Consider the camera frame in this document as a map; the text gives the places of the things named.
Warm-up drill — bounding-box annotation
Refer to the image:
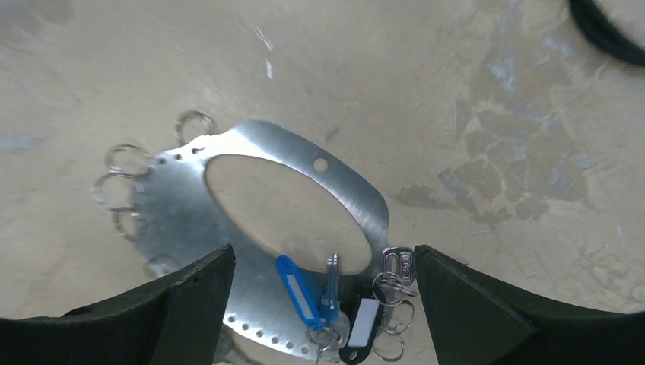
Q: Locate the large metal keyring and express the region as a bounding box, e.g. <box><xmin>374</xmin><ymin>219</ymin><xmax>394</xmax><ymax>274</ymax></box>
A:
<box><xmin>92</xmin><ymin>110</ymin><xmax>393</xmax><ymax>364</ymax></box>

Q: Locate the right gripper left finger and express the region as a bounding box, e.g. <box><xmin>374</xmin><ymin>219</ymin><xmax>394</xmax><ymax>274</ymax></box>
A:
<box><xmin>1</xmin><ymin>245</ymin><xmax>235</xmax><ymax>364</ymax></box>

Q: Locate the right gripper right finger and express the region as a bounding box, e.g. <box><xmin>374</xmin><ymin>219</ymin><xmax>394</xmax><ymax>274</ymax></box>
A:
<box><xmin>414</xmin><ymin>245</ymin><xmax>644</xmax><ymax>364</ymax></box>

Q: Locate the black coiled cable centre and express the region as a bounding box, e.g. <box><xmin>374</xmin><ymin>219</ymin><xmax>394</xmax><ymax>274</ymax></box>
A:
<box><xmin>567</xmin><ymin>0</ymin><xmax>645</xmax><ymax>68</ymax></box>

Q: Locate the blue tagged key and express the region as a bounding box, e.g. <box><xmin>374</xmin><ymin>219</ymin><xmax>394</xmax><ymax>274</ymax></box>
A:
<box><xmin>275</xmin><ymin>254</ymin><xmax>349</xmax><ymax>355</ymax></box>

